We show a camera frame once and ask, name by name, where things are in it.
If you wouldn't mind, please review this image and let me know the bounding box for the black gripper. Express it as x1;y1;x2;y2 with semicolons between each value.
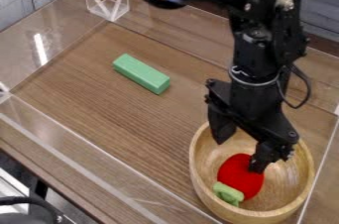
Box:
205;72;298;173

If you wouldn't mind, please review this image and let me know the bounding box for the red plush tomato green stem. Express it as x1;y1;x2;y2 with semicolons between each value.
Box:
212;154;264;206

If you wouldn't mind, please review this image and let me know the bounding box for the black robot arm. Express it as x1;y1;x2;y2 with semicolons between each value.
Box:
144;0;308;173

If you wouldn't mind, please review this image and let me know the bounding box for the wooden bowl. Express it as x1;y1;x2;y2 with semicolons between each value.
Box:
189;124;314;224

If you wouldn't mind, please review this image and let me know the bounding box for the green rectangular block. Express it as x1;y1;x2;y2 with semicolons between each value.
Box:
112;54;170;94

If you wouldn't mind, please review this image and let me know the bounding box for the clear acrylic enclosure wall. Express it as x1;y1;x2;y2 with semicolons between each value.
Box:
0;82;214;224

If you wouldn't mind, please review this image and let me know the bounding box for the clear acrylic corner bracket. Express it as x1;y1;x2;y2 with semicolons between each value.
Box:
84;0;129;22

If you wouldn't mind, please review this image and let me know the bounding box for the black metal table frame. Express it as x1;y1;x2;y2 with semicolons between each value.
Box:
0;150;89;224

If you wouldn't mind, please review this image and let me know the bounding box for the black cable bottom left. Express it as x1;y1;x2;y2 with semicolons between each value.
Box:
0;196;64;224

